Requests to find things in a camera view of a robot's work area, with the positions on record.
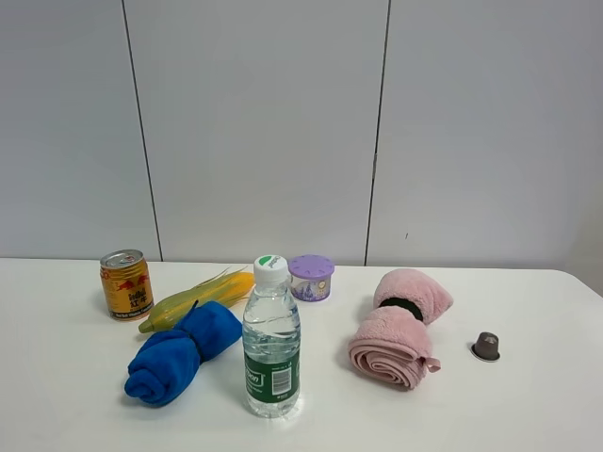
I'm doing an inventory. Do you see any rolled blue towel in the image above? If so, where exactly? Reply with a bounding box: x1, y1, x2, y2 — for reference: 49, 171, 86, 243
124, 301, 242, 407

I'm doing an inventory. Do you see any gold Red Bull can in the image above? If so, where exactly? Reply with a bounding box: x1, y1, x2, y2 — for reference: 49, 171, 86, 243
100, 250, 154, 321

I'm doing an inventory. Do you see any purple air freshener jar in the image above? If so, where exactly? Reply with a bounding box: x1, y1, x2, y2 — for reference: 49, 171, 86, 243
288, 254, 334, 302

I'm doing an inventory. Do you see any brown coffee capsule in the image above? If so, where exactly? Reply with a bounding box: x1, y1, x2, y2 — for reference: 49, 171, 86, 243
470, 331, 500, 363

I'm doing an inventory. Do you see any rolled pink towel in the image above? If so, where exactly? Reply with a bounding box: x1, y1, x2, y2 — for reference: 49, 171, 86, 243
348, 268, 453, 391

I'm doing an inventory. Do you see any yellow toy corn cob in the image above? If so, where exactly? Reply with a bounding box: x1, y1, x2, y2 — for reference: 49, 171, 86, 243
139, 269, 254, 334

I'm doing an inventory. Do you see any clear plastic water bottle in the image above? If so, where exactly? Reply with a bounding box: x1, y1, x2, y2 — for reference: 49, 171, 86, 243
242, 254, 301, 418

